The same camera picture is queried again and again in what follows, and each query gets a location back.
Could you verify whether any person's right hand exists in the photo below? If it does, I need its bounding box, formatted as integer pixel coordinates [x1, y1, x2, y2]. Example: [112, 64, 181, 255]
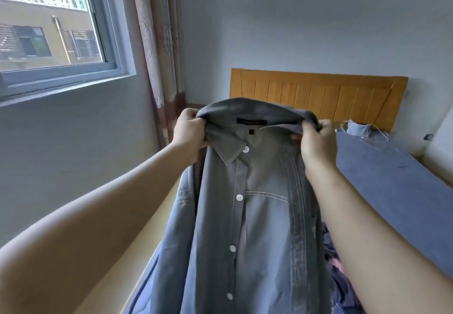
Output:
[290, 118, 339, 178]

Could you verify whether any white face mask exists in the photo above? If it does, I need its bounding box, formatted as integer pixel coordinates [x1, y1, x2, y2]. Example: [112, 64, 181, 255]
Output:
[339, 118, 392, 143]

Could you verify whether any person's left forearm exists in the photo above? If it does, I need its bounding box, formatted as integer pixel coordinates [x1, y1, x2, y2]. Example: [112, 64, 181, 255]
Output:
[0, 142, 199, 314]

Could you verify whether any grey button-up shirt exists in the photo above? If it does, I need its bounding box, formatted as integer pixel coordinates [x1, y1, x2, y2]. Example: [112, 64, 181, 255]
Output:
[124, 97, 334, 314]

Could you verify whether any grey framed window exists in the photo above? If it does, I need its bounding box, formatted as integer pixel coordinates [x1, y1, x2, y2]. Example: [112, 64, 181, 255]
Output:
[0, 0, 137, 108]

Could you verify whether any patterned curtain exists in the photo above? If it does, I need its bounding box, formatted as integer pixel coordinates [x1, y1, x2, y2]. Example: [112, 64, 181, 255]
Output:
[127, 0, 188, 149]

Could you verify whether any person's left hand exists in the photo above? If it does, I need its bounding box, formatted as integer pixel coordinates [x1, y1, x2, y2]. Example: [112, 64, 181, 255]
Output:
[170, 107, 210, 161]

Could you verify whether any orange wooden board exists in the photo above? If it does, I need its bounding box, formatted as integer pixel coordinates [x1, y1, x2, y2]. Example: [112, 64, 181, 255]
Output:
[228, 67, 410, 133]

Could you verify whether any person's right forearm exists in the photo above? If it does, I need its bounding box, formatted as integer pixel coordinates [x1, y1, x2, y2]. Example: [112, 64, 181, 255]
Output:
[304, 165, 453, 314]

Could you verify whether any dark purple garment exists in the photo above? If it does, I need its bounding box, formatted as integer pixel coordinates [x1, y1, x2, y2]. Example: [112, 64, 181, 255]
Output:
[320, 222, 366, 314]

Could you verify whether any blue quilted mattress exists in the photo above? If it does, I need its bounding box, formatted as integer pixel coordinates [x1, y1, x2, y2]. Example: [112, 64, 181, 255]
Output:
[120, 128, 453, 314]

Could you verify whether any pink pajama shirt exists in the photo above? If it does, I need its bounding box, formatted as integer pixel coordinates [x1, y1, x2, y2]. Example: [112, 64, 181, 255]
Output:
[330, 254, 345, 274]

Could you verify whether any white wardrobe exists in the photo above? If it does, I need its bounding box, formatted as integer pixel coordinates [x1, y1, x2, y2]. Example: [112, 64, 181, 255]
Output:
[422, 105, 453, 184]

